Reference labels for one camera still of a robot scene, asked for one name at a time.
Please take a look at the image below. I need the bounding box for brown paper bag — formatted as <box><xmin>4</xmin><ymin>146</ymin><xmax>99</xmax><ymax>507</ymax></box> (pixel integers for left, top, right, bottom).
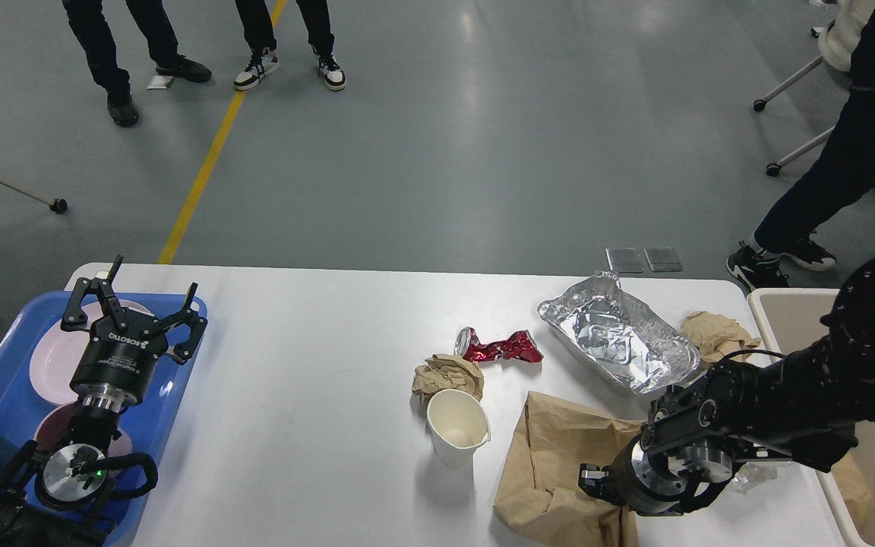
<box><xmin>494</xmin><ymin>391</ymin><xmax>641</xmax><ymax>546</ymax></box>
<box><xmin>831</xmin><ymin>454</ymin><xmax>873</xmax><ymax>532</ymax></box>

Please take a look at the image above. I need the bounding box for crumpled aluminium foil tray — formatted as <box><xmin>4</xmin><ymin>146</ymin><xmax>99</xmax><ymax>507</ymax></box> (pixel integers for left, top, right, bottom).
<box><xmin>538</xmin><ymin>271</ymin><xmax>701</xmax><ymax>394</ymax></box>

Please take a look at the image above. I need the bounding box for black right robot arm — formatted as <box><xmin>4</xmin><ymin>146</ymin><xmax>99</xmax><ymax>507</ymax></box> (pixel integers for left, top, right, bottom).
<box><xmin>579</xmin><ymin>259</ymin><xmax>875</xmax><ymax>516</ymax></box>

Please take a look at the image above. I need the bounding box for person in black trousers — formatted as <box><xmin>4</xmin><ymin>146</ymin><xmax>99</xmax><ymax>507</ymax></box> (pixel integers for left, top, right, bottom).
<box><xmin>232</xmin><ymin>0</ymin><xmax>347</xmax><ymax>92</ymax></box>

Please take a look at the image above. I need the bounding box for pink plate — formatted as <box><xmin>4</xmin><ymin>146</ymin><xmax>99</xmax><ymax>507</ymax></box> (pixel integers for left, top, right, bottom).
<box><xmin>28</xmin><ymin>299</ymin><xmax>157</xmax><ymax>406</ymax></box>

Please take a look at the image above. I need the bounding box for crushed red can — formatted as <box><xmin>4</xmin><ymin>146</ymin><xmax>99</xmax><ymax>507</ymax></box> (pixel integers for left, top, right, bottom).
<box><xmin>454</xmin><ymin>327</ymin><xmax>544</xmax><ymax>363</ymax></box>

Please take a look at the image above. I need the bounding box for metal floor plate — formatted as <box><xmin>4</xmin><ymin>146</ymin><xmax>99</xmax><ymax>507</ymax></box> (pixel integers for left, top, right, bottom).
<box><xmin>605</xmin><ymin>247</ymin><xmax>645</xmax><ymax>274</ymax></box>
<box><xmin>643</xmin><ymin>247</ymin><xmax>684</xmax><ymax>273</ymax></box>

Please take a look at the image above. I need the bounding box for pink mug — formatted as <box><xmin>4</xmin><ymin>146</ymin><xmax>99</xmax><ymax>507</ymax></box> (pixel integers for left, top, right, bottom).
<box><xmin>32</xmin><ymin>401</ymin><xmax>137</xmax><ymax>476</ymax></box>

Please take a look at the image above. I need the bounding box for blue plastic tray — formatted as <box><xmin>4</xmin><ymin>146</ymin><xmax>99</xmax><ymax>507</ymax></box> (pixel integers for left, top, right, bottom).
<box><xmin>0</xmin><ymin>291</ymin><xmax>197</xmax><ymax>546</ymax></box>

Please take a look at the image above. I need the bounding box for crumpled brown paper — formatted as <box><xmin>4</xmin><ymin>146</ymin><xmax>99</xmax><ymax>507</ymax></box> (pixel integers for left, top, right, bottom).
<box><xmin>681</xmin><ymin>311</ymin><xmax>761</xmax><ymax>369</ymax></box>

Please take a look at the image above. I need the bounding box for white paper cup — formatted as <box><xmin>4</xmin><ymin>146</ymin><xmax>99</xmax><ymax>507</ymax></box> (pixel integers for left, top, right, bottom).
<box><xmin>426</xmin><ymin>389</ymin><xmax>491</xmax><ymax>466</ymax></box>

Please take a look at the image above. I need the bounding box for person in dark clothes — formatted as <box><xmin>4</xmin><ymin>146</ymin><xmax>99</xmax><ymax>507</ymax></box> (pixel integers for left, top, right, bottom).
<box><xmin>726</xmin><ymin>10</ymin><xmax>875</xmax><ymax>291</ymax></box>

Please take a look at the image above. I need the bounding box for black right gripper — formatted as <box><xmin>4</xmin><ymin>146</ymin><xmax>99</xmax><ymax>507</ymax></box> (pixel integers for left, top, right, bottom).
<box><xmin>577</xmin><ymin>439</ymin><xmax>734</xmax><ymax>516</ymax></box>

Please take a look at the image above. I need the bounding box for metal floor plate right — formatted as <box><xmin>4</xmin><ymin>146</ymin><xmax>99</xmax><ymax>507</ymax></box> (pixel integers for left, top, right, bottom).
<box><xmin>643</xmin><ymin>247</ymin><xmax>684</xmax><ymax>273</ymax></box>

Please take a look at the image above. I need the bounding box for metal floor plate left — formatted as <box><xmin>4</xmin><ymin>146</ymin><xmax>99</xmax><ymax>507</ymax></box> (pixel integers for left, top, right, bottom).
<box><xmin>605</xmin><ymin>247</ymin><xmax>645</xmax><ymax>274</ymax></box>

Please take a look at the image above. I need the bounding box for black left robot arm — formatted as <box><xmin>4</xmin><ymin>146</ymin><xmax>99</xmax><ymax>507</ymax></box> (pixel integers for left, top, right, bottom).
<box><xmin>0</xmin><ymin>258</ymin><xmax>208</xmax><ymax>546</ymax></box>

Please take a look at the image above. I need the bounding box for beige plastic bin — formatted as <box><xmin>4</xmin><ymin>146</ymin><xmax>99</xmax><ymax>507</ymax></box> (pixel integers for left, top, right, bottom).
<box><xmin>747</xmin><ymin>288</ymin><xmax>875</xmax><ymax>546</ymax></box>

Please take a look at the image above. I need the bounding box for crumpled brown paper ball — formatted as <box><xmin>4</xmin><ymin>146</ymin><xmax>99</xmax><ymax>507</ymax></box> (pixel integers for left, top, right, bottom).
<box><xmin>411</xmin><ymin>354</ymin><xmax>484</xmax><ymax>405</ymax></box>

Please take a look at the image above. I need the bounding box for person in dark trousers left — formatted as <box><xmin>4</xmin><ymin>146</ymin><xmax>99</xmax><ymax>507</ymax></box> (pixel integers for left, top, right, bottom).
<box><xmin>62</xmin><ymin>1</ymin><xmax>212</xmax><ymax>128</ymax></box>

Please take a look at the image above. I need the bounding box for white office chair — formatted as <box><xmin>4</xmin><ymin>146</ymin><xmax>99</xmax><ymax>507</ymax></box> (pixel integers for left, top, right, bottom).
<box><xmin>753</xmin><ymin>0</ymin><xmax>875</xmax><ymax>177</ymax></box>

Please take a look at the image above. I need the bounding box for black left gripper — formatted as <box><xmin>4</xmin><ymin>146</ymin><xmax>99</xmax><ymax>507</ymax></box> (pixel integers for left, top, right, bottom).
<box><xmin>60</xmin><ymin>255</ymin><xmax>208</xmax><ymax>403</ymax></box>

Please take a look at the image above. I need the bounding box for clear plastic wrap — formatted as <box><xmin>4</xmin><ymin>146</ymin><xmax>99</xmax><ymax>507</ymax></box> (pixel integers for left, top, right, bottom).
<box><xmin>726</xmin><ymin>461</ymin><xmax>782</xmax><ymax>494</ymax></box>

